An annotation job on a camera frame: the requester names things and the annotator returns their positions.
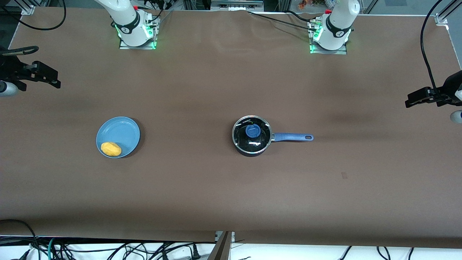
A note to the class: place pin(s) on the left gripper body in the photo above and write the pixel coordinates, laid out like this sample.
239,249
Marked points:
447,96

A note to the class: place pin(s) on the blue round plate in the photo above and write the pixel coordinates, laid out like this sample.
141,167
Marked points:
122,131

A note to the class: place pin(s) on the black power plug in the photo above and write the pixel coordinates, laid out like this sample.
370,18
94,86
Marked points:
196,252

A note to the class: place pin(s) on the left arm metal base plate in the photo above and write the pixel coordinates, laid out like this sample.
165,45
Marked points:
330,51

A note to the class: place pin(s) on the grey metal box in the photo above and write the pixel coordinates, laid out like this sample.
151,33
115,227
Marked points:
236,4

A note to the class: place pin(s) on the aluminium frame corner profile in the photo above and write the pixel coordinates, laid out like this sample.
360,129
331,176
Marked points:
29,8
442,18

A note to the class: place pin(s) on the yellow potato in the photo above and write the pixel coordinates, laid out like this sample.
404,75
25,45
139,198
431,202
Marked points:
111,149

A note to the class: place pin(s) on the colourful background objects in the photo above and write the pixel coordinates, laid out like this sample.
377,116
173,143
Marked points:
310,3

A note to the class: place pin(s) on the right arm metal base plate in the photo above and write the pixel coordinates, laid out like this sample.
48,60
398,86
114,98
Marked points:
124,46

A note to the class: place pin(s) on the brown table cover sheet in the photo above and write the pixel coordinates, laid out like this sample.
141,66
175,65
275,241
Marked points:
216,90

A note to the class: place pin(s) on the glass lid with blue knob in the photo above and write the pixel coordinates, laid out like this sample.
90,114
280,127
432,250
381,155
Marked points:
252,130

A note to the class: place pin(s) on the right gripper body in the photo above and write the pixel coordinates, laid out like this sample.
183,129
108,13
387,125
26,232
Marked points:
11,69

